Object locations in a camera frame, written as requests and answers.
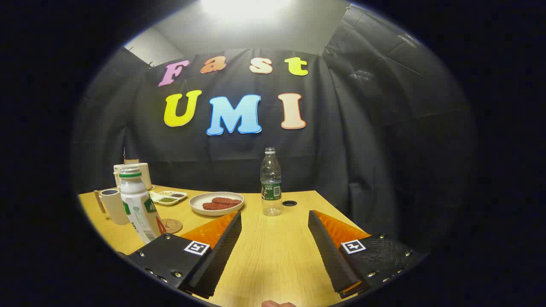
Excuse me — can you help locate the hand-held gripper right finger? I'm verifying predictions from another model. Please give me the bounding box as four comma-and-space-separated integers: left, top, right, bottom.
308, 210, 427, 299

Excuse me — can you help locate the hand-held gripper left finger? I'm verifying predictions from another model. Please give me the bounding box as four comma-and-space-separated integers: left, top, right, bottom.
127, 211, 242, 299

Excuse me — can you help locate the round wooden coaster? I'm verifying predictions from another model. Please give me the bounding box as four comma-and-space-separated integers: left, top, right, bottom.
160, 218, 183, 234

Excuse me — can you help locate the white juice bottle green label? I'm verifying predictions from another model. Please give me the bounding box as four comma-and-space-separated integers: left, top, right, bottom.
119, 165, 167, 244

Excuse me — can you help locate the white cup wooden handle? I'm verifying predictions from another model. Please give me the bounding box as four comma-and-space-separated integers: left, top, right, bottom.
95, 188, 130, 225

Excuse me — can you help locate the clear plastic water bottle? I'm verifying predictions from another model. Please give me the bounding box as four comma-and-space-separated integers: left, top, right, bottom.
260, 148, 283, 216

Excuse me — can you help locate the wooden table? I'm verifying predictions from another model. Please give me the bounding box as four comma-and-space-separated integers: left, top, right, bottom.
78, 184, 372, 307

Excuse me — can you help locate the white round plate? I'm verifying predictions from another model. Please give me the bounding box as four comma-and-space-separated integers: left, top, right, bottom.
189, 192, 245, 216

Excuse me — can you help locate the white divided dish with beans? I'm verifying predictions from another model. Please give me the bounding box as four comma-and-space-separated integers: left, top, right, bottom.
150, 190, 188, 206

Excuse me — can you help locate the black backdrop cloth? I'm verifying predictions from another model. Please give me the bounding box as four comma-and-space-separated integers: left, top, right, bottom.
70, 4, 476, 252

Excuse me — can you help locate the cream toaster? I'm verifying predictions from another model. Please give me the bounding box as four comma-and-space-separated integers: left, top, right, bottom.
113, 162, 153, 191

